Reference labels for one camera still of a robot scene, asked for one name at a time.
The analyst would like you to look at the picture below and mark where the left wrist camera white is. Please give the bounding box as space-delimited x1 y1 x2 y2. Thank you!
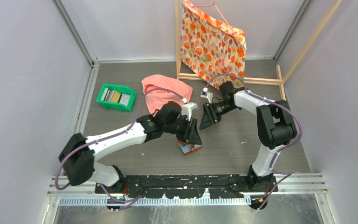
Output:
181 102 199 120

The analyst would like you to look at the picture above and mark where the wooden rack frame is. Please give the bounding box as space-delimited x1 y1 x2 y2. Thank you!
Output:
174 0 342 99

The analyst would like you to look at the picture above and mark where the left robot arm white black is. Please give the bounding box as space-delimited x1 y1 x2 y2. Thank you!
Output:
58 101 202 193

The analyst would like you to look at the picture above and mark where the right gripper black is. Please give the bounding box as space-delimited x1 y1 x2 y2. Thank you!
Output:
200 100 238 130

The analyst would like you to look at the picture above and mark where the green card tray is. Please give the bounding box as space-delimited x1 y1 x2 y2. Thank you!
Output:
96 83 137 112

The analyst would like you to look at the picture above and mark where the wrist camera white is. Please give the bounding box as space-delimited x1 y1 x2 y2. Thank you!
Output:
181 102 199 120
200 87 213 104

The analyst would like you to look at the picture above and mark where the stack of cards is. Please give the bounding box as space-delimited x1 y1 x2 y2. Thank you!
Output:
100 88 131 106

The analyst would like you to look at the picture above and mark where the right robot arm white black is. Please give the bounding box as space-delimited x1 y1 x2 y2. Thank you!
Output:
199 81 297 192

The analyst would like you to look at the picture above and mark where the pink cloth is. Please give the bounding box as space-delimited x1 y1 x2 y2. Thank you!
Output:
141 74 193 113

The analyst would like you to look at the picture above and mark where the floral fabric bag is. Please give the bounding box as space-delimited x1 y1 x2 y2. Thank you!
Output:
180 0 247 88

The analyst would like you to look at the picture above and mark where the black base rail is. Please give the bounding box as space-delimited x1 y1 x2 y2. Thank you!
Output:
106 174 277 199

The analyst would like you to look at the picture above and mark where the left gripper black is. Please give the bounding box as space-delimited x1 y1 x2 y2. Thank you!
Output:
163 115 201 144

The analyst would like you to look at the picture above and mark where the pink hanger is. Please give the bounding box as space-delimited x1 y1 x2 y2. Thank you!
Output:
195 0 232 29

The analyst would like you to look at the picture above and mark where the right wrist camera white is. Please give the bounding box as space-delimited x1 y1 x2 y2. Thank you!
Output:
200 87 213 104

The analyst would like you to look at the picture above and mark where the brown leather card holder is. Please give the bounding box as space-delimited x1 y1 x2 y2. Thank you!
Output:
177 140 203 156

